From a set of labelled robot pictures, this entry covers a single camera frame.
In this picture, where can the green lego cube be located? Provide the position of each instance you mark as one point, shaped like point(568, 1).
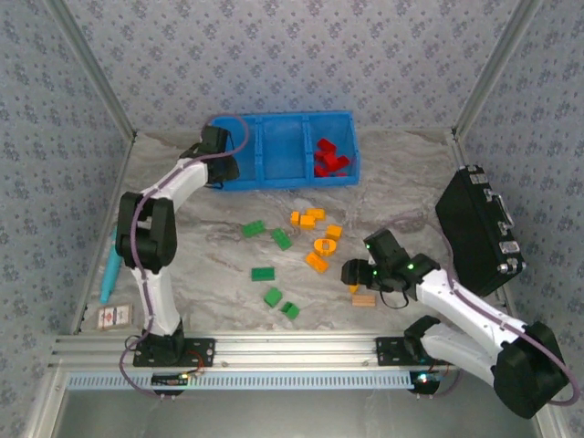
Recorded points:
point(290, 310)

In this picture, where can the small orange lego brick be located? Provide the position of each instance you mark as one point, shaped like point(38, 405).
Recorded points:
point(295, 218)

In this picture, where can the orange sloped lego brick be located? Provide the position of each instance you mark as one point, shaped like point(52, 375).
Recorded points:
point(353, 288)

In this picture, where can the orange lego arch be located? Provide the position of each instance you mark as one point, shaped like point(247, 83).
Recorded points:
point(319, 248)

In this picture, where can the aluminium frame post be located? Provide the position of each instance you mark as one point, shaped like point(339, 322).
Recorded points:
point(93, 68)
point(496, 68)

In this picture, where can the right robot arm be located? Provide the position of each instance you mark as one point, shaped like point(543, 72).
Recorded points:
point(470, 310)

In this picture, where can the aluminium frame leg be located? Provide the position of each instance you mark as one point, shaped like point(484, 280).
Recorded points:
point(554, 429)
point(44, 403)

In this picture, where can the playing card box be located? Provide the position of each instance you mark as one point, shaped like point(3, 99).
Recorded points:
point(114, 316)

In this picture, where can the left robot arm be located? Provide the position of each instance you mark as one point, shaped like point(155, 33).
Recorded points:
point(159, 301)

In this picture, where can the teal cylindrical tool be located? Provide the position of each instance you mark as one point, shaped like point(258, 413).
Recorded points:
point(111, 274)

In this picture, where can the black hard case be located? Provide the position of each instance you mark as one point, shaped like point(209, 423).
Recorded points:
point(479, 232)

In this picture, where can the green sloped lego brick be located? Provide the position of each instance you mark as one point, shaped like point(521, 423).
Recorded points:
point(272, 297)

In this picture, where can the long red lego brick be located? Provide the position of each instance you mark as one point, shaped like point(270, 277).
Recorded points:
point(340, 160)

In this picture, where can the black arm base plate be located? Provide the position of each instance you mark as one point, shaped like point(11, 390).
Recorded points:
point(201, 351)
point(388, 351)

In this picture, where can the small wooden block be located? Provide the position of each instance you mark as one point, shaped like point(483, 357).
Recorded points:
point(363, 300)

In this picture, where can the blue three-compartment bin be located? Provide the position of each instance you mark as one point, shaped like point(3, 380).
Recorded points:
point(280, 155)

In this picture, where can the small controller circuit board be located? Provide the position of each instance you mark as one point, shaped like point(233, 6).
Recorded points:
point(426, 378)
point(169, 379)

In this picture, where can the aluminium rail beam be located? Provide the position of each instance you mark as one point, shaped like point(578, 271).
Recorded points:
point(292, 349)

